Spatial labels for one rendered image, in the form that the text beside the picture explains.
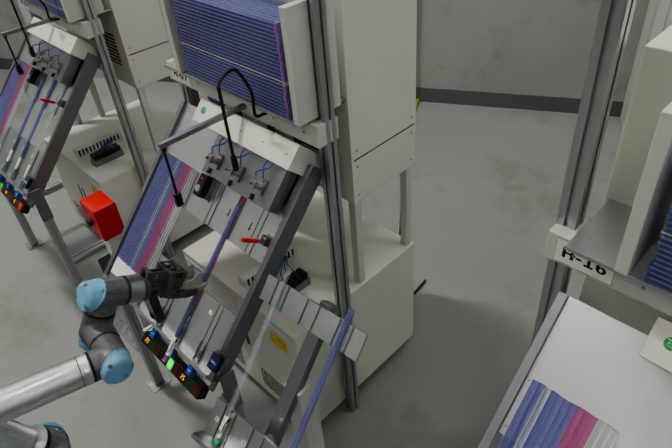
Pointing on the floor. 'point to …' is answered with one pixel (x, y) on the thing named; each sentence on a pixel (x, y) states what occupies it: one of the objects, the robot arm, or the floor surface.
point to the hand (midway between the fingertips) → (201, 284)
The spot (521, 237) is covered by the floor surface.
